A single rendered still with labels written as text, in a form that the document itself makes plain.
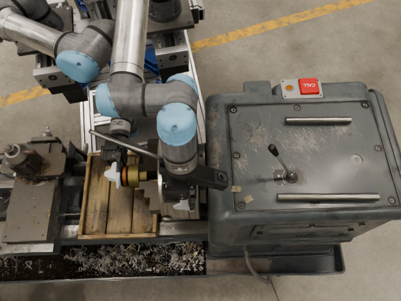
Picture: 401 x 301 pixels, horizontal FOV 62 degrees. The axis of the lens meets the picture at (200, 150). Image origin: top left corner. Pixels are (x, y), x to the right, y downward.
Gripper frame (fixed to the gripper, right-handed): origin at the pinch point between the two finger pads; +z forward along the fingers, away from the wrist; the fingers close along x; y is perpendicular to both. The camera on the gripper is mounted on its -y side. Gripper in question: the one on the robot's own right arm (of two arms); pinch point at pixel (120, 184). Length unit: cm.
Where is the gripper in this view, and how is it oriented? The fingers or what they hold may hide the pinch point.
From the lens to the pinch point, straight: 119.2
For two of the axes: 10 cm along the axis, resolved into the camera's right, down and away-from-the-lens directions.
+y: -10.0, 0.2, 0.2
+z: 0.1, 9.1, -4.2
